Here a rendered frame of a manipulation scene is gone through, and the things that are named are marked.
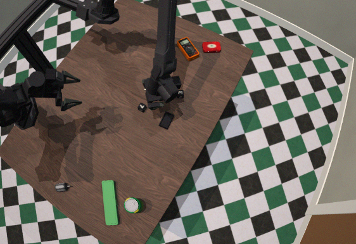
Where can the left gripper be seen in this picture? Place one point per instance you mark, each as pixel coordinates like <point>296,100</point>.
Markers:
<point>151,96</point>

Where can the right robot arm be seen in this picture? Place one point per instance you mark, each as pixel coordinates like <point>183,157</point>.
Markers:
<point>16,102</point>

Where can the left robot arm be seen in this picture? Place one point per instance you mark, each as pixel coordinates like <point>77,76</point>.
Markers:
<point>164,62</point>

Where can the green soda can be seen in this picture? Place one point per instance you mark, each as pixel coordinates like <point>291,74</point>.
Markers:
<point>133,205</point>

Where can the orange multimeter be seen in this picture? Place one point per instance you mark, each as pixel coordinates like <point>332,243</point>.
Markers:
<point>188,49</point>

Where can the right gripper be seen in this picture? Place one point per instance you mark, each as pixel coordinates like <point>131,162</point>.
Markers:
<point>66,104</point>

